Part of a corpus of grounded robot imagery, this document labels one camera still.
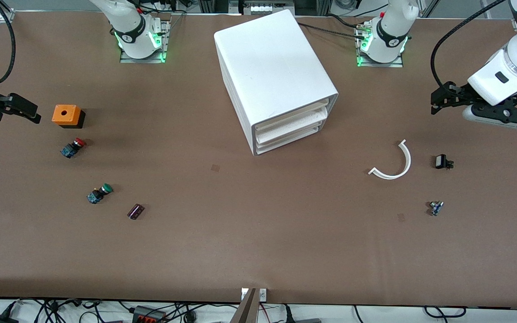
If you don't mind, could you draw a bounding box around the white drawer with tall front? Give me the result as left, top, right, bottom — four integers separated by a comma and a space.
253, 100, 329, 135

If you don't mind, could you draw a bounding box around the red capped push button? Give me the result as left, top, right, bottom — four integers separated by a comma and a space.
60, 138, 87, 158

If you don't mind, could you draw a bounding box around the green capped push button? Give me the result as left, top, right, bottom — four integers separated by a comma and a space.
87, 183, 114, 205

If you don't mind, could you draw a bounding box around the white drawer cabinet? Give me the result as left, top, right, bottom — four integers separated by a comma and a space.
214, 9, 339, 156

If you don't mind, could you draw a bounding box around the orange box with hole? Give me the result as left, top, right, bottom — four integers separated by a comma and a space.
52, 105, 86, 129

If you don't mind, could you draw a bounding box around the grey terminal block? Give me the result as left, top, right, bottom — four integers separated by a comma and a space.
229, 0, 295, 15

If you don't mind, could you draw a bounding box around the brown beam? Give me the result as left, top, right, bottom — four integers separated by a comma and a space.
231, 288, 259, 323

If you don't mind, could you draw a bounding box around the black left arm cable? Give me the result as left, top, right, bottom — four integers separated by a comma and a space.
430, 0, 510, 90

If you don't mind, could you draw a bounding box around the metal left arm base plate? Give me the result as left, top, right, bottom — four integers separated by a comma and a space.
356, 22, 405, 69

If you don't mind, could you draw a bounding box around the white curved plastic bracket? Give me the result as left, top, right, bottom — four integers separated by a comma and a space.
368, 139, 412, 180

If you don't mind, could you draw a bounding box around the black cable to arm base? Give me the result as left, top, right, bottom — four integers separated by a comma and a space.
297, 14, 369, 41

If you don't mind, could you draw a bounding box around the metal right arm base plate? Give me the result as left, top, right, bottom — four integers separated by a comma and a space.
119, 19, 170, 64

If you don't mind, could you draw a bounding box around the black plug with cable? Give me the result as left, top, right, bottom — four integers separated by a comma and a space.
285, 305, 322, 323

